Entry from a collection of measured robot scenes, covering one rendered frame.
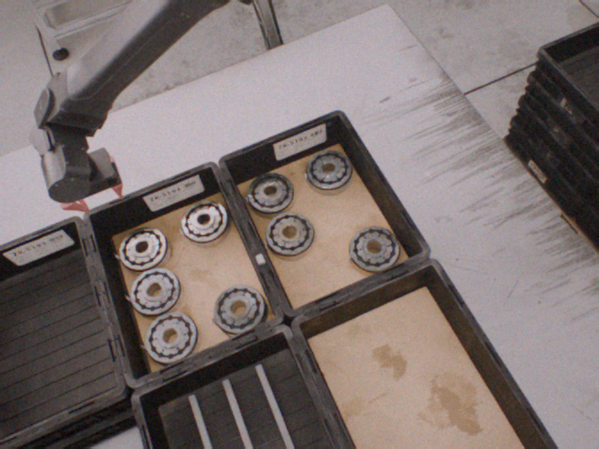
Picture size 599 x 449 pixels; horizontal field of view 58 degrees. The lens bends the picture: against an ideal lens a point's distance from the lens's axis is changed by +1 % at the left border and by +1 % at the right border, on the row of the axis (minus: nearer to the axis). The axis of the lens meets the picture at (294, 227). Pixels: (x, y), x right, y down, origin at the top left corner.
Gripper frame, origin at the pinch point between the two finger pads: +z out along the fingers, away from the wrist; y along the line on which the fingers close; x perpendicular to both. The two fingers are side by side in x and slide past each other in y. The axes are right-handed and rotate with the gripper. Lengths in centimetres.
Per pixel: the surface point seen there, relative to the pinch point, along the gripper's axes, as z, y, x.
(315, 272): 23.6, 30.9, -19.7
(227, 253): 23.4, 15.9, -7.3
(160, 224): 23.2, 4.8, 6.2
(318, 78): 37, 59, 40
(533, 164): 88, 126, 11
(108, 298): 13.8, -7.9, -11.1
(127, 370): 13.3, -7.8, -26.2
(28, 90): 105, -43, 164
